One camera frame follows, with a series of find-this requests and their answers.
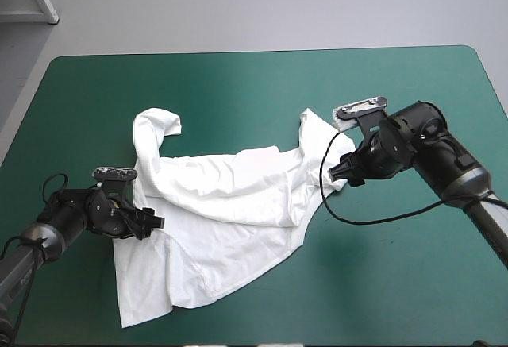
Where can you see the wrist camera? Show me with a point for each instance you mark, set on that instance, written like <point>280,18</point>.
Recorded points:
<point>359,110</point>
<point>114,173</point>

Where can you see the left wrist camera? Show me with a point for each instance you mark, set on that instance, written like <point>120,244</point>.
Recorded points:
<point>114,173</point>

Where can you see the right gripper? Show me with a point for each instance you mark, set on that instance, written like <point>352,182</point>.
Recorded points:
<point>371,156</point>

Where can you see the white T-shirt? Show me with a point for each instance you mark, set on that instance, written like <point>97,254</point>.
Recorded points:
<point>222,204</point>

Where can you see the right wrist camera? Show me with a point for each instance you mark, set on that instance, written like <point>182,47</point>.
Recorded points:
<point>359,110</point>

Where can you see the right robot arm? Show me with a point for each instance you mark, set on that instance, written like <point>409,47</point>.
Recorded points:
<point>444,152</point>

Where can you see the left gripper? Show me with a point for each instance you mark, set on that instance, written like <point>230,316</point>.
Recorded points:
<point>107,212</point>

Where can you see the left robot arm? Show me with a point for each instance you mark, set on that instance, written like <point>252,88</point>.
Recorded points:
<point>47,236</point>

